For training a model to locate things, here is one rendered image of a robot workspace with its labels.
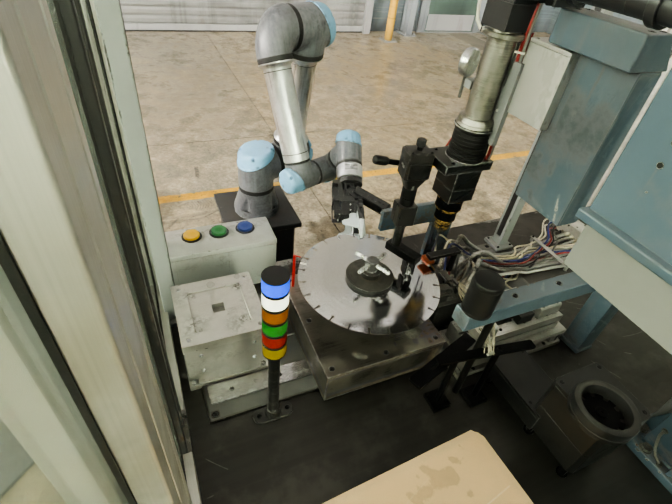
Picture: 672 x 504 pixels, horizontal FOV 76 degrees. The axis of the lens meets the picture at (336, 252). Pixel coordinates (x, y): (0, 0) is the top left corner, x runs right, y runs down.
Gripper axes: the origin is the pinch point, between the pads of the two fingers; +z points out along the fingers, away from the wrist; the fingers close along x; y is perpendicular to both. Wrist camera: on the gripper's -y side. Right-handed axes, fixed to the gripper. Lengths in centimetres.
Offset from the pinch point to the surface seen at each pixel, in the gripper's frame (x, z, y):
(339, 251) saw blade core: 10.3, 4.3, 6.7
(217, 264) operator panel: -0.6, 4.9, 37.6
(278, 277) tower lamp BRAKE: 45, 19, 21
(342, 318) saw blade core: 21.9, 22.4, 7.8
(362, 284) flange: 17.8, 14.2, 2.7
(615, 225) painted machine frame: 63, 17, -22
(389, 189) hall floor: -170, -100, -54
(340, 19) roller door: -396, -487, -52
